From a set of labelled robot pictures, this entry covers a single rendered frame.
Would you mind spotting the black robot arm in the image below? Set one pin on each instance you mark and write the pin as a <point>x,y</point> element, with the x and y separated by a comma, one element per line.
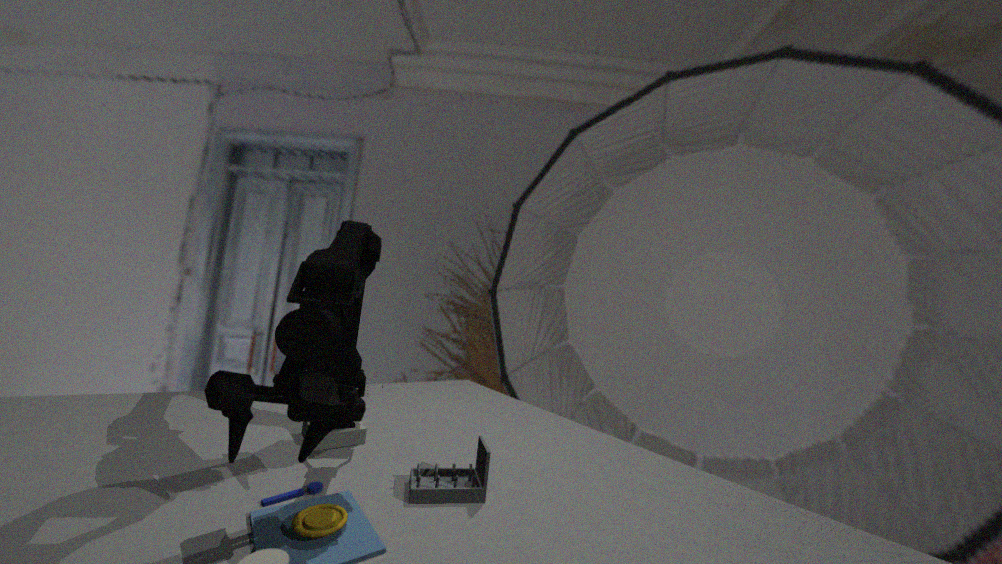
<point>328,322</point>

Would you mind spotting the olive-gold round plate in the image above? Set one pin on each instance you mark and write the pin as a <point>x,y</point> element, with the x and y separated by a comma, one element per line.
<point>320,520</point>

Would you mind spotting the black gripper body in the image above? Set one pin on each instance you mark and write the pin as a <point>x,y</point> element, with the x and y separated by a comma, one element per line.
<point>227,391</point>

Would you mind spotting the dark grey dish rack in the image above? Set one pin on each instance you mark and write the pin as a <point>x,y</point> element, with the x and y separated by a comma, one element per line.
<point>451,485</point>

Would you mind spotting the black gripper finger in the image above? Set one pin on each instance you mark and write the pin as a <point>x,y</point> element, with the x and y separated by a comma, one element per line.
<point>315,434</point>
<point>238,422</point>

